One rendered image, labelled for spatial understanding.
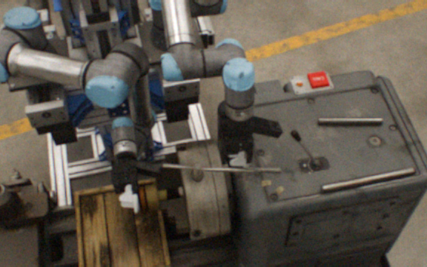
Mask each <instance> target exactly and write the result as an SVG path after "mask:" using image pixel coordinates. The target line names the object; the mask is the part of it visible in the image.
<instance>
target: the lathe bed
mask: <svg viewBox="0 0 427 267"><path fill-rule="evenodd" d="M74 207H75V203H74V204H70V205H62V206H57V207H52V208H51V210H50V217H51V222H49V246H50V267H79V252H78V250H79V247H77V246H78V245H79V242H78V234H77V220H76V209H75V208H74ZM54 208H55V209H54ZM162 216H163V221H164V227H165V226H167V227H165V236H167V240H168V250H169V256H170V261H171V267H236V261H237V260H239V257H240V256H239V250H238V247H236V244H234V241H233V232H232V231H230V233H229V234H220V235H217V236H216V237H208V238H204V239H200V240H191V237H190V233H189V232H185V234H184V233H181V234H182V235H181V237H180V236H179V234H178V233H177V231H176V230H177V229H176V222H171V223H170V222H169V216H168V215H162ZM58 219H59V220H58ZM68 219H69V220H68ZM57 220H58V221H57ZM62 220H63V221H62ZM66 220H67V221H66ZM68 221H70V222H68ZM65 223H66V224H65ZM168 225H169V226H170V227H168ZM57 228H58V229H59V230H58V231H57V230H56V229H57ZM54 229H55V230H54ZM175 229H176V230H175ZM61 231H62V232H61ZM169 233H171V234H174V235H173V236H171V235H170V234H169ZM177 234H178V235H177ZM183 234H184V235H183ZM63 235H64V236H63ZM185 235H186V237H185ZM73 236H75V237H73ZM170 238H173V239H174V240H170ZM64 239H66V240H67V241H66V240H64ZM62 240H63V241H62ZM179 240H181V241H179ZM74 243H75V245H74ZM58 245H60V246H61V247H58ZM66 246H67V247H66ZM57 247H58V248H57ZM74 247H75V248H74ZM72 248H73V249H74V252H73V250H72ZM182 249H183V250H182ZM63 250H64V251H63ZM68 250H69V251H68ZM181 250H182V251H183V253H182V251H181ZM55 251H56V254H57V253H58V254H57V255H53V252H55ZM62 252H64V253H63V254H64V255H63V254H62ZM65 252H67V253H65ZM71 252H73V253H72V254H71ZM76 252H77V253H76ZM184 252H185V253H184ZM187 253H188V254H187ZM71 255H72V256H71ZM65 256H66V257H65ZM69 256H70V257H69ZM51 258H53V260H51ZM75 258H76V259H75ZM180 258H181V259H180ZM188 258H189V259H188ZM182 259H183V260H182ZM59 260H61V261H59ZM62 261H63V262H62ZM58 262H59V263H58ZM181 262H182V263H181ZM188 263H189V264H188ZM183 264H184V266H183Z"/></svg>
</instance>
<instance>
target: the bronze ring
mask: <svg viewBox="0 0 427 267"><path fill-rule="evenodd" d="M136 191H137V197H138V202H139V205H140V210H141V211H146V210H148V209H149V211H156V210H159V211H161V209H160V203H159V202H160V201H165V200H168V197H167V193H166V189H162V190H158V189H157V184H156V182H155V184H152V185H146V186H145V188H143V187H141V188H137V189H136Z"/></svg>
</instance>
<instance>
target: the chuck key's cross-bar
mask: <svg viewBox="0 0 427 267"><path fill-rule="evenodd" d="M162 167H163V168H178V169H187V170H193V166H189V165H181V164H173V163H163V166H162ZM201 171H212V172H274V173H281V168H206V167H202V169H201Z"/></svg>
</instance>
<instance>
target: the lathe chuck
mask: <svg viewBox="0 0 427 267"><path fill-rule="evenodd" d="M180 146H186V148H187V149H186V150H185V151H184V152H181V151H178V152H177V151H176V153H177V155H178V160H179V164H181V165H189V166H193V165H194V163H196V162H199V163H201V166H202V167H206V168H211V163H210V159H209V156H208V153H207V150H206V147H205V143H204V141H203V140H197V141H192V142H183V143H178V144H175V150H176V148H179V147H180ZM179 170H180V176H181V181H182V186H183V190H184V195H185V203H186V208H187V213H188V219H189V224H190V230H191V231H195V230H198V229H199V230H201V234H199V235H191V231H189V233H190V237H191V240H200V239H204V238H208V237H216V236H217V235H219V212H218V205H217V200H216V191H215V186H214V178H213V174H212V171H201V172H202V179H201V180H199V181H196V180H193V179H192V176H191V174H192V172H193V170H187V169H179Z"/></svg>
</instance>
